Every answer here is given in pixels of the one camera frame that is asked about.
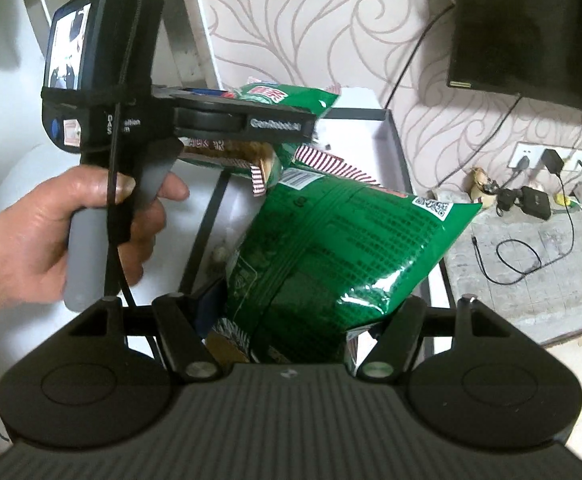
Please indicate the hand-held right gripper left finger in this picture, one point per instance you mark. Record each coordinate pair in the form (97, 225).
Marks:
(171, 320)

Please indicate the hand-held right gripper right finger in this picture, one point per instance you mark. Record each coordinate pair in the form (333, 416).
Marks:
(406, 325)

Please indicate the green chip bag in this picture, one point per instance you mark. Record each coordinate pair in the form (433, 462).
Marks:
(331, 260)
(291, 97)

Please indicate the black box white interior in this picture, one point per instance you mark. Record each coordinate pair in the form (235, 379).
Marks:
(366, 132)

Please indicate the person's left hand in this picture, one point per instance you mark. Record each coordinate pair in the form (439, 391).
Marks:
(26, 240)

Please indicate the tan figurine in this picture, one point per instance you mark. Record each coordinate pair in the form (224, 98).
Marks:
(481, 185)

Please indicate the small black device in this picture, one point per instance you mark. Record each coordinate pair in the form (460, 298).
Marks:
(507, 200)

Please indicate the black box device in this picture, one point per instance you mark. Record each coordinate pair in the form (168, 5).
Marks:
(536, 204)

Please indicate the small black plug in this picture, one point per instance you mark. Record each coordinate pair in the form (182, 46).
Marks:
(524, 162)

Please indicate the black power adapter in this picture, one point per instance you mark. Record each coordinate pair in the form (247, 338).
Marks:
(552, 161)

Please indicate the black television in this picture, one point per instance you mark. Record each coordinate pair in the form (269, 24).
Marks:
(531, 25)

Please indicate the white wall outlet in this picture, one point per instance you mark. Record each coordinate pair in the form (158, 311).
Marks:
(535, 152)

